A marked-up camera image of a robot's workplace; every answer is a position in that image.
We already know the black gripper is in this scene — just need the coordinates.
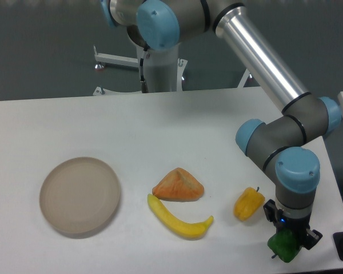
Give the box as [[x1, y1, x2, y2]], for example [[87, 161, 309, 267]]
[[263, 199, 322, 250]]

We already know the green bell pepper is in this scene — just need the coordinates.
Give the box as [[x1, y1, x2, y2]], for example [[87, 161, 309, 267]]
[[267, 229, 301, 263]]

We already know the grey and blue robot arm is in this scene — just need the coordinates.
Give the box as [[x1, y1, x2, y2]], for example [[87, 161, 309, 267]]
[[101, 1, 341, 249]]

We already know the yellow orange bell pepper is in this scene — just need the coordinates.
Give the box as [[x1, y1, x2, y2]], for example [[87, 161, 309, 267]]
[[233, 187, 265, 221]]

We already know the yellow banana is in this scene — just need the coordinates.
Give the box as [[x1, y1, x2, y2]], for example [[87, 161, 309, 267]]
[[147, 194, 214, 240]]

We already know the orange triangular bread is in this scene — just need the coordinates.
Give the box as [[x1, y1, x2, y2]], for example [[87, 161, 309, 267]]
[[152, 167, 205, 202]]

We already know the beige round plate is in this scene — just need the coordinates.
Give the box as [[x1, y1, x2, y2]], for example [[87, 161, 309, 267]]
[[39, 157, 121, 239]]

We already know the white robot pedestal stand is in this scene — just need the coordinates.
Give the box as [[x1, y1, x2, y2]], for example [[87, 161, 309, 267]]
[[92, 22, 255, 96]]

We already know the black cable on pedestal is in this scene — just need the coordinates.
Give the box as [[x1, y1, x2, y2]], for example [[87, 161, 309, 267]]
[[139, 41, 150, 94]]

